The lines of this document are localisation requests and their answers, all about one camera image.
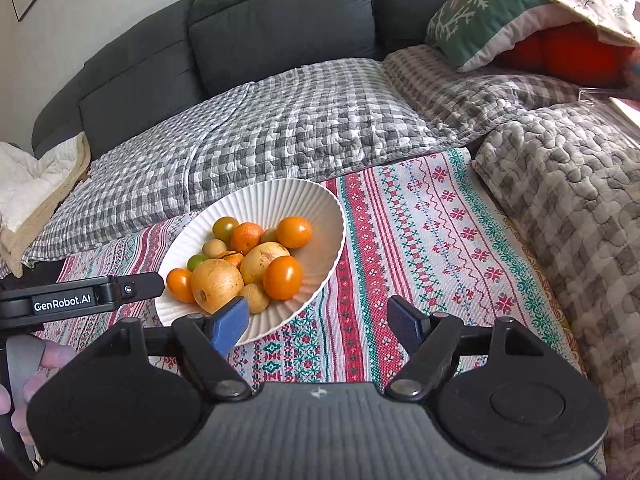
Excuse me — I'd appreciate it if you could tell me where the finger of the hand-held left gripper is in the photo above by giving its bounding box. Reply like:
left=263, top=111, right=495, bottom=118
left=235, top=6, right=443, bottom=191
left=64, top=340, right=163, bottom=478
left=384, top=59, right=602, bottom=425
left=106, top=271, right=166, bottom=307

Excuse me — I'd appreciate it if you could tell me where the dark grey sofa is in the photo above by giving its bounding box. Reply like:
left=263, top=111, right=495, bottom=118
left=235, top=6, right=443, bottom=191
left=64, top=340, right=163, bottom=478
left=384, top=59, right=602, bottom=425
left=31, top=0, right=496, bottom=161

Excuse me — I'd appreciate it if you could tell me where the clear plastic tray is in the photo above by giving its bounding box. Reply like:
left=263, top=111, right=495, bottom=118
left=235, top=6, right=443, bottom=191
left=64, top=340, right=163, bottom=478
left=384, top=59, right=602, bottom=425
left=579, top=86, right=640, bottom=128

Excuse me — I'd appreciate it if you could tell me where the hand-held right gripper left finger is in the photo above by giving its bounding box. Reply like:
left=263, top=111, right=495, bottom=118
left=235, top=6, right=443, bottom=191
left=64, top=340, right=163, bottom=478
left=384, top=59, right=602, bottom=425
left=116, top=295, right=252, bottom=402

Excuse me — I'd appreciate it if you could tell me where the green-brown tomato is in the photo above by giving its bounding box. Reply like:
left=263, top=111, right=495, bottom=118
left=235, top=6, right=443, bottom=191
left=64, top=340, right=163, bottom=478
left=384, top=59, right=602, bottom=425
left=212, top=216, right=241, bottom=242

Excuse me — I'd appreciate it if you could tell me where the red green patterned tablecloth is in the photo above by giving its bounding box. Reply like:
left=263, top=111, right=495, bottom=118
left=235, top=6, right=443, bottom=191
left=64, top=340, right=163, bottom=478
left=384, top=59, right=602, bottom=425
left=50, top=147, right=608, bottom=476

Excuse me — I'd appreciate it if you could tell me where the green snowflake pillow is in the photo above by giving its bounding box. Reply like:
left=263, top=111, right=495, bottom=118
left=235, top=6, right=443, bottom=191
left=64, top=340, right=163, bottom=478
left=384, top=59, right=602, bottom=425
left=425, top=0, right=583, bottom=73

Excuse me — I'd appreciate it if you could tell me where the brown checked quilt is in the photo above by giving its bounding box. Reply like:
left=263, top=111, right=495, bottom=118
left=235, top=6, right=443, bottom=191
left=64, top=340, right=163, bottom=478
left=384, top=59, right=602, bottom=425
left=382, top=44, right=640, bottom=480

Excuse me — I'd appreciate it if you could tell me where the orange tomato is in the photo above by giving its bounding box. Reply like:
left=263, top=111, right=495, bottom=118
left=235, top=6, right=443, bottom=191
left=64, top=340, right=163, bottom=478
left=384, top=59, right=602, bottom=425
left=276, top=216, right=313, bottom=249
left=166, top=268, right=196, bottom=304
left=263, top=256, right=304, bottom=301

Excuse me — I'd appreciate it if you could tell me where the grey white checked quilt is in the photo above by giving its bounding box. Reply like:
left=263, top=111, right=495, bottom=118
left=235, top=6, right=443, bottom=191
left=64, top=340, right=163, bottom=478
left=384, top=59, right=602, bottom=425
left=22, top=57, right=453, bottom=268

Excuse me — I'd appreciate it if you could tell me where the beige blanket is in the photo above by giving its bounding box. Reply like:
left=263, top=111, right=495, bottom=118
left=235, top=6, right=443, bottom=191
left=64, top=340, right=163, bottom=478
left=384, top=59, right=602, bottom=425
left=0, top=131, right=92, bottom=278

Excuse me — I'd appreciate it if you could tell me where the red pillow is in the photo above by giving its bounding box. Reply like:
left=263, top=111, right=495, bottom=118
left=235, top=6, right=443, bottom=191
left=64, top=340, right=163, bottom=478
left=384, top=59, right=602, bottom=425
left=492, top=22, right=633, bottom=88

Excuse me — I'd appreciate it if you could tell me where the person's left hand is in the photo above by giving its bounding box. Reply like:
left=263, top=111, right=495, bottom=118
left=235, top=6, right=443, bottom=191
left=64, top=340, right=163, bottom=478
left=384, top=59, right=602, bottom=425
left=0, top=340, right=77, bottom=448

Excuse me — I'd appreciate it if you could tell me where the large yellow pear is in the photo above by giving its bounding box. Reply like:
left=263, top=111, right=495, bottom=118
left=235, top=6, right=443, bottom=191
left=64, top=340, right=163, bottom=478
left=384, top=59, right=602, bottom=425
left=191, top=258, right=245, bottom=314

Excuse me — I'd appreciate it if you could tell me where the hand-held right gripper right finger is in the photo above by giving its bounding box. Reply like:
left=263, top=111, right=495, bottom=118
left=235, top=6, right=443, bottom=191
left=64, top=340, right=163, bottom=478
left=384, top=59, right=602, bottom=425
left=385, top=294, right=523, bottom=402

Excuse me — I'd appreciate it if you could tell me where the white ribbed bowl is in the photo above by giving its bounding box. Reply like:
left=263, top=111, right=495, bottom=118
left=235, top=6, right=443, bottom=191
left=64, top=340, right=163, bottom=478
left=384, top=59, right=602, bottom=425
left=155, top=178, right=347, bottom=347

